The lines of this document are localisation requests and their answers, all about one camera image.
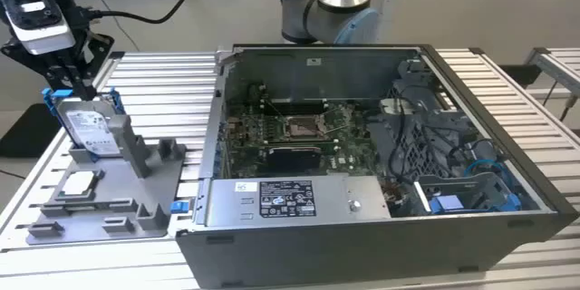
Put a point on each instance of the grey disk bay cage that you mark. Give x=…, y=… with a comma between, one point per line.
x=408, y=140

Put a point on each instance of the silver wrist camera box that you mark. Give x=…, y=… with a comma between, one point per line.
x=40, y=35

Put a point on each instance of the dark grey PC case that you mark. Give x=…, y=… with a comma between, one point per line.
x=340, y=256

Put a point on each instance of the blue case latch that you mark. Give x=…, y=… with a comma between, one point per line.
x=177, y=207

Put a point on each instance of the green motherboard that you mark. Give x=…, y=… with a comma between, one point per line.
x=353, y=154

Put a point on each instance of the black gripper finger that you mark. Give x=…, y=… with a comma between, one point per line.
x=30, y=62
x=100, y=49

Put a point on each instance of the locking lever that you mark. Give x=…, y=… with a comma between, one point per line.
x=278, y=110

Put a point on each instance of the metal slat side table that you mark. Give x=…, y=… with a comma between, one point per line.
x=561, y=59

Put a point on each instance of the hard disk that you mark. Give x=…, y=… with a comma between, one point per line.
x=85, y=127

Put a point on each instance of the blue disk bay clip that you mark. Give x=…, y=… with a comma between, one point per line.
x=445, y=205

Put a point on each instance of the silver CPU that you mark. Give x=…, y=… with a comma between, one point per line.
x=78, y=184

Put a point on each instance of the grey parts rack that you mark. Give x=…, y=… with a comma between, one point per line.
x=113, y=181

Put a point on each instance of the black flat card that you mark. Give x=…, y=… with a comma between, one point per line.
x=292, y=162

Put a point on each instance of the silver power supply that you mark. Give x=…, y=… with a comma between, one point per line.
x=325, y=198

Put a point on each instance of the CPU socket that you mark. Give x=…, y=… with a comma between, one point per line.
x=301, y=130

